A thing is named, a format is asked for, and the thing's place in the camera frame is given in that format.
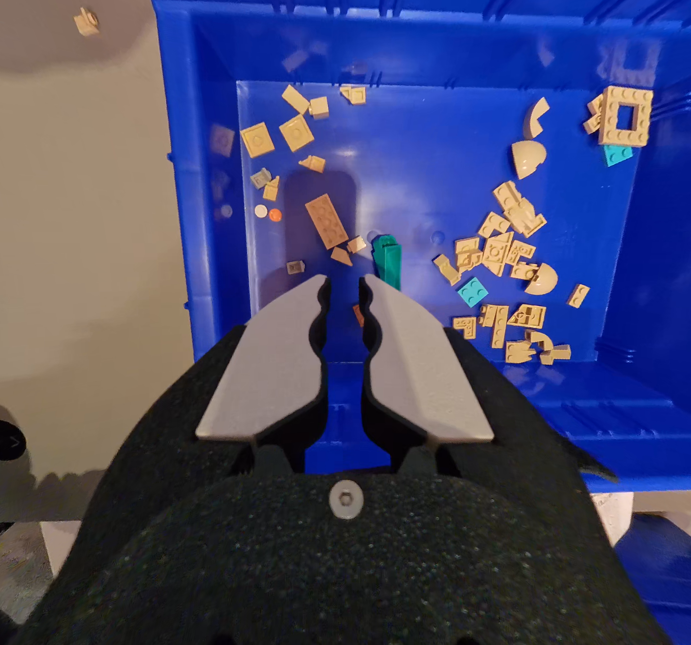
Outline pile of tan bricks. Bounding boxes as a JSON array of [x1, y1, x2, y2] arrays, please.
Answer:
[[239, 83, 655, 367]]

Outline blue storage bin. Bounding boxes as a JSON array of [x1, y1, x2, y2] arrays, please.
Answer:
[[132, 0, 691, 496], [614, 513, 691, 645]]

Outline small tan brick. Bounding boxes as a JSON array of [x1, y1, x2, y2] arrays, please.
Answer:
[[73, 6, 101, 38]]

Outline small black object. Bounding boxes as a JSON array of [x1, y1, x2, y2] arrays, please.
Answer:
[[0, 420, 28, 463]]

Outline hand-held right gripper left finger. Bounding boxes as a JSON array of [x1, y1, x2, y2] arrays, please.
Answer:
[[194, 274, 331, 442]]

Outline white circle-print paper bag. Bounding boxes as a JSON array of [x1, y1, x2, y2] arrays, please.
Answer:
[[588, 492, 634, 547]]

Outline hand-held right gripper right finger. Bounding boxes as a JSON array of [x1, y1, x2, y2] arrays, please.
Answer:
[[359, 274, 496, 444]]

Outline grey desk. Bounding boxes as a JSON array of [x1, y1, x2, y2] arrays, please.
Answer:
[[0, 0, 196, 528]]

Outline teal brick separator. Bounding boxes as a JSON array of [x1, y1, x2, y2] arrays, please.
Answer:
[[371, 233, 406, 293]]

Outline teal square plate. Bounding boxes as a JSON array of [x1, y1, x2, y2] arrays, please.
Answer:
[[457, 276, 490, 309]]

